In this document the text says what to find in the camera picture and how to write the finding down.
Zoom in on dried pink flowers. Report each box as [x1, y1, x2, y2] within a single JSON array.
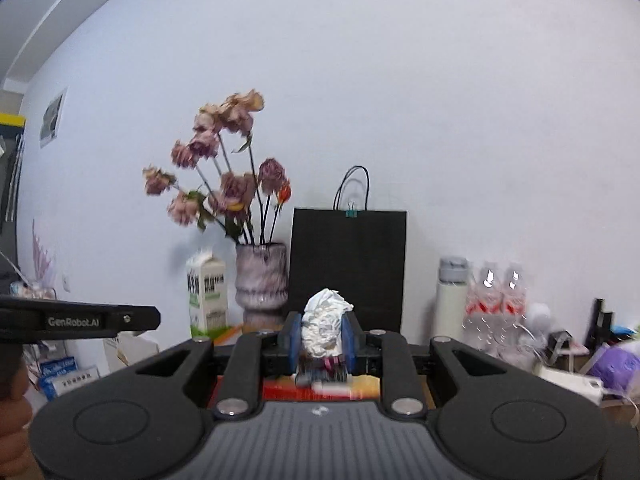
[[142, 89, 294, 247]]

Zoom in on white milk carton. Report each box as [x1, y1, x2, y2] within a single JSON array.
[[186, 249, 231, 339]]

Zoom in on clear plastic water bottle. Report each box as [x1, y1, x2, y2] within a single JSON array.
[[465, 261, 502, 356], [500, 261, 529, 346]]

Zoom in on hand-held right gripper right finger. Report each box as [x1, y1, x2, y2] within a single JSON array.
[[341, 311, 528, 419]]

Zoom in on wall poster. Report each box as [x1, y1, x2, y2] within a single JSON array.
[[39, 87, 69, 149]]

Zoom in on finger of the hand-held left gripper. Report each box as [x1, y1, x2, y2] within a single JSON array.
[[118, 305, 162, 335]]

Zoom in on white tissue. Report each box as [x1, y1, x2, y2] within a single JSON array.
[[302, 288, 355, 361]]

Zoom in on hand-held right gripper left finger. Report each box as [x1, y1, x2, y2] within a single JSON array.
[[112, 311, 303, 419]]

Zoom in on metal storage rack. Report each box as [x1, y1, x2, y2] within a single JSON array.
[[9, 280, 103, 402]]

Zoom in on person's left hand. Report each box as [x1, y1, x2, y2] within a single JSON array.
[[0, 370, 35, 480]]

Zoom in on black paper bag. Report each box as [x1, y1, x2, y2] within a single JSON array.
[[289, 165, 407, 335]]

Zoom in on clear glass cup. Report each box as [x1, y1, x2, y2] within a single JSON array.
[[512, 317, 551, 368]]

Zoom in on white power strip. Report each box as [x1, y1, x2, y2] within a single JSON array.
[[539, 367, 604, 405]]

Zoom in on white round object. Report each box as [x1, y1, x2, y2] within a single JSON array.
[[526, 302, 552, 328]]

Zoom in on purple ceramic vase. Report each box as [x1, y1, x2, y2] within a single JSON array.
[[235, 242, 290, 331]]

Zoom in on red cardboard box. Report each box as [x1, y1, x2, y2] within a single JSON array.
[[207, 325, 438, 403]]

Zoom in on white thermos bottle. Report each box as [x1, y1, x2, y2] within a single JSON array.
[[434, 256, 471, 343]]

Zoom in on purple plastic bag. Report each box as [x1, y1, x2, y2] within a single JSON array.
[[586, 340, 640, 397]]

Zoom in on pink wall decoration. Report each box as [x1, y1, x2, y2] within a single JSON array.
[[30, 219, 57, 287]]

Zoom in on black upright device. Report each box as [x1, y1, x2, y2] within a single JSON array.
[[592, 298, 617, 347]]

